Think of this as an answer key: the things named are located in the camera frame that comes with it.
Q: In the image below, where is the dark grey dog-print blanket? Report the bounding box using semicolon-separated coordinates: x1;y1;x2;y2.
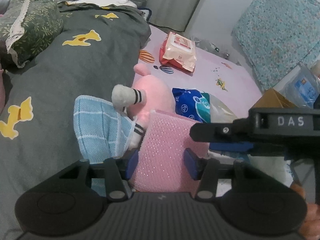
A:
1;4;151;239

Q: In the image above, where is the teal patterned cushion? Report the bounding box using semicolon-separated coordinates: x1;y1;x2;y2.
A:
232;0;319;89

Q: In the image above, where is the green floral pillow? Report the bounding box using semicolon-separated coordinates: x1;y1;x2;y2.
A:
1;0;63;68

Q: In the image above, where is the pink plush doll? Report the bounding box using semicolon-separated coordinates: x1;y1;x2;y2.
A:
111;63;175;150

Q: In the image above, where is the cardboard box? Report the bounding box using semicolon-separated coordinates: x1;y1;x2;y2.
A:
253;88;296;108

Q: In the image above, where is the white cloth on bed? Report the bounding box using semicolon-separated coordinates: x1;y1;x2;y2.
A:
63;0;138;8

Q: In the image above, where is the pink wet wipes pack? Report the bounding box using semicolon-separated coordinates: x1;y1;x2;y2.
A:
159;32;197;73

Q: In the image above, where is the pink sponge cloth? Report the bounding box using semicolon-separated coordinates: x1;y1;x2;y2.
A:
130;111;209;194

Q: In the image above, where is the person's right hand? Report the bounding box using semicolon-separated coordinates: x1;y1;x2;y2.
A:
290;183;320;240

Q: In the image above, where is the pink bed sheet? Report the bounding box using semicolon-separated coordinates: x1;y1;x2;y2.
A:
139;27;262;118

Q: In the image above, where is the blue checked towel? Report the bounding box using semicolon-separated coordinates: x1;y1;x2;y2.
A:
73;95;135;164

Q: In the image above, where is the blue tissue pack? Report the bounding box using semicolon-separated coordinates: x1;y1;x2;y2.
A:
172;88;238;123

